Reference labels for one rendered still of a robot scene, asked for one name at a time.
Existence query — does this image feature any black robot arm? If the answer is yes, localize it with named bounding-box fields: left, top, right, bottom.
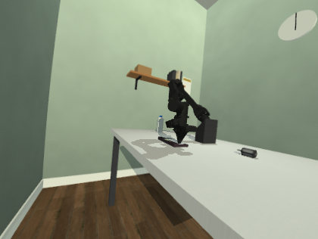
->
left=166, top=79, right=210, bottom=128

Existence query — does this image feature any white bottle with blue cap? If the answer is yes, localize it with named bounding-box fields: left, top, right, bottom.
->
left=157, top=116, right=164, bottom=132

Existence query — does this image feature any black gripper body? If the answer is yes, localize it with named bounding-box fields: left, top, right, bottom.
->
left=173, top=113, right=197, bottom=132

